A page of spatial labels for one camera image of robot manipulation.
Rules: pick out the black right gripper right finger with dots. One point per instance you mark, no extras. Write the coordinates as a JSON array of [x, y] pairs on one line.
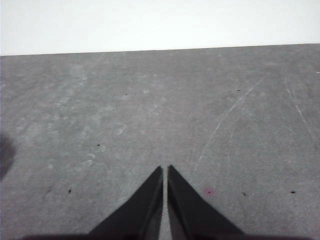
[[190, 215]]

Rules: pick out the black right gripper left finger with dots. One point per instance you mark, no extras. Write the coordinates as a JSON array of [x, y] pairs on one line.
[[140, 215]]

